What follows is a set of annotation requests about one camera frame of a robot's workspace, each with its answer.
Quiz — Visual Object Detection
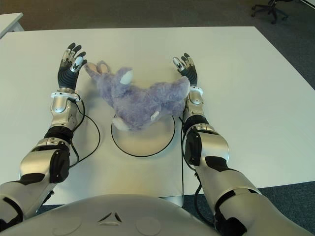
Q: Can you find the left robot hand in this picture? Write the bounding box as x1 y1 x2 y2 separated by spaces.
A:
57 43 88 89

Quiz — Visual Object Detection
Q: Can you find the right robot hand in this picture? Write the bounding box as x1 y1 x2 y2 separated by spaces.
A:
172 52 199 88

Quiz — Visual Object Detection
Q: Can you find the purple plush doll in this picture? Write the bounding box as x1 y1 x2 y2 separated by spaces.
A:
85 60 191 132

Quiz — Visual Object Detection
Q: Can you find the white plate black rim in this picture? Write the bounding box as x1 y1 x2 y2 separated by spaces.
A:
110 114 177 158

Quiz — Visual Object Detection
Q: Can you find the grey side desk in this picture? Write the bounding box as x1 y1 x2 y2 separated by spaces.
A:
0 12 25 40

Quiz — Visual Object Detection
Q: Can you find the black office chair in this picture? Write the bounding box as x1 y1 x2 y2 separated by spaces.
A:
251 0 289 25

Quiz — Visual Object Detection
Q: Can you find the white table leg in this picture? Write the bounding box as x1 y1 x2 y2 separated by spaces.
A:
157 194 185 207

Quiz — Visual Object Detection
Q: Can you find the grey robot torso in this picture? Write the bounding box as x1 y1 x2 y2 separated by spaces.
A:
18 193 222 236

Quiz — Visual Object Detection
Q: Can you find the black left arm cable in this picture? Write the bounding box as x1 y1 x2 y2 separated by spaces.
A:
70 100 101 169

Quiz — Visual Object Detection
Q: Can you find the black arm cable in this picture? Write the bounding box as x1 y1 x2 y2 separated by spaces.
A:
178 115 197 207
70 100 101 169

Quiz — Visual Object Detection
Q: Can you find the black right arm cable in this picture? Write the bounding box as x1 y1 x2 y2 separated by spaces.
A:
178 115 197 207

